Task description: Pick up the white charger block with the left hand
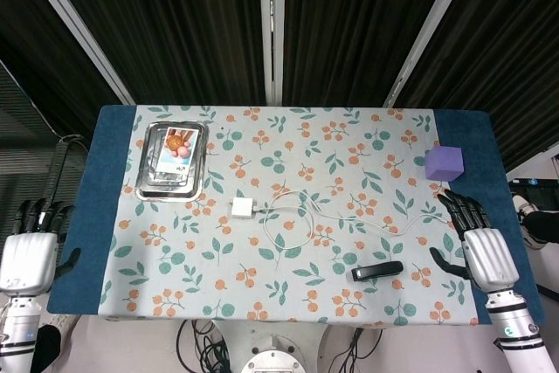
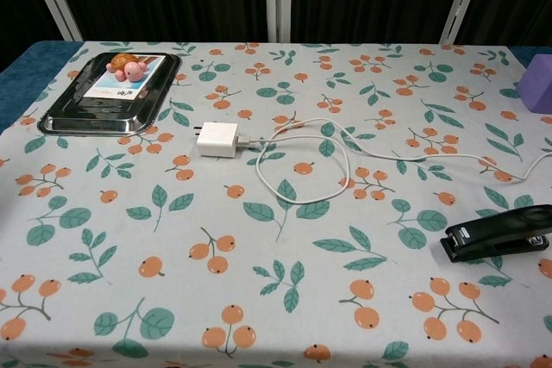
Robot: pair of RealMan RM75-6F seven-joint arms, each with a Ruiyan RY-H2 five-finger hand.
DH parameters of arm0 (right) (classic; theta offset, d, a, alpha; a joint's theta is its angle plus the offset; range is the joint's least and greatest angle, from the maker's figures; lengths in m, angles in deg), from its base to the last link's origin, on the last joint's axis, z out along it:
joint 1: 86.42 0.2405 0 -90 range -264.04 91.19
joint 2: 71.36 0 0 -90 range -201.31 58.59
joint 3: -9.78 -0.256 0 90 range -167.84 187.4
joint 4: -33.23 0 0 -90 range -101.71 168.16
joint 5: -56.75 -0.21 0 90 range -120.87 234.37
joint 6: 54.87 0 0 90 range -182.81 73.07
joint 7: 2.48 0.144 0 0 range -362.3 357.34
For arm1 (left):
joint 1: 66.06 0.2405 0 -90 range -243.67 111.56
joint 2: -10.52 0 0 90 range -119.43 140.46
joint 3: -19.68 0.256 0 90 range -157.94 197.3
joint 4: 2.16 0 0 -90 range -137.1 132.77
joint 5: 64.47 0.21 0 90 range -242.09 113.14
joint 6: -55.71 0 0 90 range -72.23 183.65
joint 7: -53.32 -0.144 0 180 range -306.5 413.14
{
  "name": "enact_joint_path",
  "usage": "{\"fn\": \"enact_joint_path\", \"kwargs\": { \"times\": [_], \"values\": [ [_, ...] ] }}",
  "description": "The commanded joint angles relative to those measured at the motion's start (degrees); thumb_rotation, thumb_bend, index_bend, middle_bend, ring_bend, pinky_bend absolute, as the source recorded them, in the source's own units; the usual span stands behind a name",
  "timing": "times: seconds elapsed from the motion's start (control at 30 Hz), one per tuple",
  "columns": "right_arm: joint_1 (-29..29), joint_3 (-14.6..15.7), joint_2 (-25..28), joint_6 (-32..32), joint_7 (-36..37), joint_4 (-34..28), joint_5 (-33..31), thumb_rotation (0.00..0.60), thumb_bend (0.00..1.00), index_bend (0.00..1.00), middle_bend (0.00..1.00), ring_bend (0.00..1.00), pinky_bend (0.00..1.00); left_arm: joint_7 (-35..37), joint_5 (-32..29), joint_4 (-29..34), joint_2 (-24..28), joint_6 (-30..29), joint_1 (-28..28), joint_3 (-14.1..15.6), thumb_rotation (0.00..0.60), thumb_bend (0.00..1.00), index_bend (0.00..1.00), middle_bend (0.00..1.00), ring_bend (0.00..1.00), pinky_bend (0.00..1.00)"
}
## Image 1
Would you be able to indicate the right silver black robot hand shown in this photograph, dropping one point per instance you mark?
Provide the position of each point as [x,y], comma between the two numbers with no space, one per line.
[489,259]

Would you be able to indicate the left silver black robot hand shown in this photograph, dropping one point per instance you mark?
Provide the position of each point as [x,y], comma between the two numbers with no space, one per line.
[28,261]

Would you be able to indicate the white charger block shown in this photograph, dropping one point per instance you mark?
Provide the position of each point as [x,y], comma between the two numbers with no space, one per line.
[243,207]

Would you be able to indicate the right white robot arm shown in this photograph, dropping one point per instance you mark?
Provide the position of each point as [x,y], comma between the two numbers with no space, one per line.
[515,329]

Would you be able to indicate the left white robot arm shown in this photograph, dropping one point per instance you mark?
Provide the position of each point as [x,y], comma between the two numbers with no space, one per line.
[17,329]

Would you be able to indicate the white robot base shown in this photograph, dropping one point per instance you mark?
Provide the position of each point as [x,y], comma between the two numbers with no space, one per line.
[279,357]

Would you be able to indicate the blue table cover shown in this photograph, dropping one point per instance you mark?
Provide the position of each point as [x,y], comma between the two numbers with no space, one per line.
[74,294]

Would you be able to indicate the purple foam cube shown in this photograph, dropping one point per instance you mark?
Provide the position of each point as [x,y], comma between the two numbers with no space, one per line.
[443,163]

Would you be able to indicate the black stapler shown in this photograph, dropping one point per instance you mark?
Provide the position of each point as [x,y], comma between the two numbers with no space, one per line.
[377,270]

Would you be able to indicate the silver metal tray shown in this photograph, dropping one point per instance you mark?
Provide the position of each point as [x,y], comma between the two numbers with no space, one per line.
[146,185]

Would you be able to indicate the floral tablecloth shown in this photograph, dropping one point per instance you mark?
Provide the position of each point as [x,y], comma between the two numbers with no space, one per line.
[284,285]

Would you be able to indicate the white frame post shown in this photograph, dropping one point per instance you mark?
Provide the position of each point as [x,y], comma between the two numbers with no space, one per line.
[271,28]
[74,23]
[430,28]

